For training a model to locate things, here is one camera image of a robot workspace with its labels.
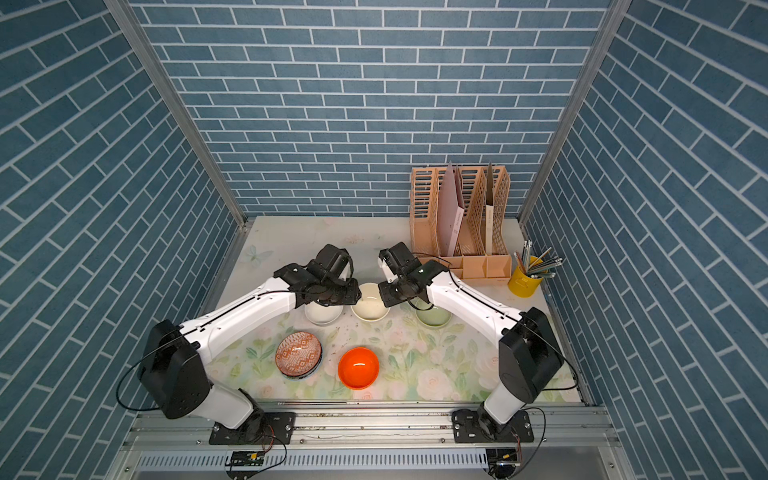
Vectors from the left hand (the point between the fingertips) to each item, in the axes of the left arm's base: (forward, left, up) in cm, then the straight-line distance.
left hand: (365, 296), depth 82 cm
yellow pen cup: (+9, -49, -6) cm, 50 cm away
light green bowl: (0, -21, -11) cm, 24 cm away
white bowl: (+1, +14, -13) cm, 20 cm away
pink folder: (+30, -27, +5) cm, 41 cm away
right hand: (+1, -6, -1) cm, 6 cm away
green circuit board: (-35, +26, -17) cm, 47 cm away
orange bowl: (-15, +2, -13) cm, 20 cm away
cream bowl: (-1, -2, -4) cm, 4 cm away
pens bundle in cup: (+13, -56, -2) cm, 57 cm away
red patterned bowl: (-12, +19, -11) cm, 25 cm away
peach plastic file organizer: (+24, -39, -8) cm, 46 cm away
